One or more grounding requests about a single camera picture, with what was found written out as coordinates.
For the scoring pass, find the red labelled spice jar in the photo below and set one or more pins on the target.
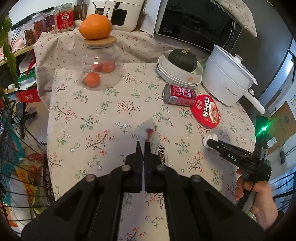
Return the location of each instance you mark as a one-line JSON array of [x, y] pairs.
[[64, 17]]

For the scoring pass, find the stacked white bowls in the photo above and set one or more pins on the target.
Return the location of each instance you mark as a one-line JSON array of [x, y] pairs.
[[176, 76]]

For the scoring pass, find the red oval food container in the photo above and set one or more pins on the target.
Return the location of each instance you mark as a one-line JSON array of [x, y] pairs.
[[205, 111]]

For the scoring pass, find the black microwave oven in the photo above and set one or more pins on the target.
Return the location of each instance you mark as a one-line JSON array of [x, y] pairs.
[[202, 23]]

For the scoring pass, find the floral cloth on microwave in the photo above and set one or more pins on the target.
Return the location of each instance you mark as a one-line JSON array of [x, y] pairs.
[[240, 11]]

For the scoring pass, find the large orange on jar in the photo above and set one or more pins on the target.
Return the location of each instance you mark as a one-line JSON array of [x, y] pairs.
[[95, 27]]

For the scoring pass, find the black wire rack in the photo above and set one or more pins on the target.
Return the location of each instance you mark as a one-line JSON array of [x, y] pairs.
[[26, 189]]

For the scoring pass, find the white air fryer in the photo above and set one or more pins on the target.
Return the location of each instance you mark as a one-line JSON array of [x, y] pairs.
[[123, 14]]

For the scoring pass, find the white electric cooking pot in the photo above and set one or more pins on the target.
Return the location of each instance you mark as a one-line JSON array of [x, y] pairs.
[[227, 79]]

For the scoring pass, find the clear plastic wrapper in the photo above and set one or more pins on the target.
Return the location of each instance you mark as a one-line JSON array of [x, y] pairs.
[[148, 132]]

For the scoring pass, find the person's right hand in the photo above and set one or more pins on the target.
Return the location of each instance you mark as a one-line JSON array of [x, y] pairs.
[[264, 207]]

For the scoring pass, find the brown cardboard box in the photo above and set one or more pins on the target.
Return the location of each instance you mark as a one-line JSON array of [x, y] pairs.
[[281, 128]]

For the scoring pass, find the dark green squash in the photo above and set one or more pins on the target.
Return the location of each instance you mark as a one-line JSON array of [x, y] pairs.
[[184, 59]]

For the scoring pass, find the glass jar with wooden lid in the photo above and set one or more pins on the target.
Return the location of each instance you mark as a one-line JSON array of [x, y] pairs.
[[102, 63]]

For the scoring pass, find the green plant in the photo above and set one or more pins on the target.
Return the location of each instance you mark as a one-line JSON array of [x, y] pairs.
[[9, 57]]

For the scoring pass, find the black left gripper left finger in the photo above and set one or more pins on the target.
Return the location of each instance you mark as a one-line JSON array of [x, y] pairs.
[[134, 174]]

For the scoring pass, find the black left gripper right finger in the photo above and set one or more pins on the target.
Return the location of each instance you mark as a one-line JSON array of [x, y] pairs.
[[152, 177]]

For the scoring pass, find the silver refrigerator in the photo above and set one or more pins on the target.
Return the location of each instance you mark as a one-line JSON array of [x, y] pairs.
[[266, 56]]

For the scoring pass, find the red drink can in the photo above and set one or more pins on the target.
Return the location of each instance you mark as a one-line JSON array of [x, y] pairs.
[[178, 95]]

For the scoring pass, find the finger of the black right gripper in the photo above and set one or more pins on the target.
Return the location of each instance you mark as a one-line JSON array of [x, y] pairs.
[[231, 153]]

